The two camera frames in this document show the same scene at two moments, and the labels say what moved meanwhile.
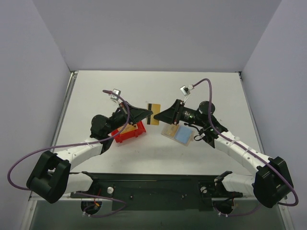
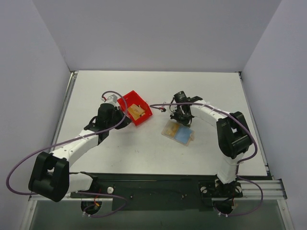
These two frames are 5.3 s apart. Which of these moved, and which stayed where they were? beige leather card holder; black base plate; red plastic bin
Moved: red plastic bin
Stayed: beige leather card holder; black base plate
